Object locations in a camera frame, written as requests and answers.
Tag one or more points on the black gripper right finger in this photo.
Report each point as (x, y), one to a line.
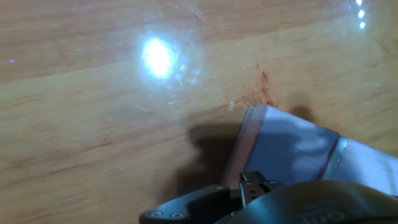
(252, 186)

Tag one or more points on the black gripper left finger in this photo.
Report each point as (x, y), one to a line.
(192, 208)

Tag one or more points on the pink ribboned casing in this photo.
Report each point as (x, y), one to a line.
(292, 149)

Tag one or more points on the glossy wooden board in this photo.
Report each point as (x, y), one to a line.
(93, 140)

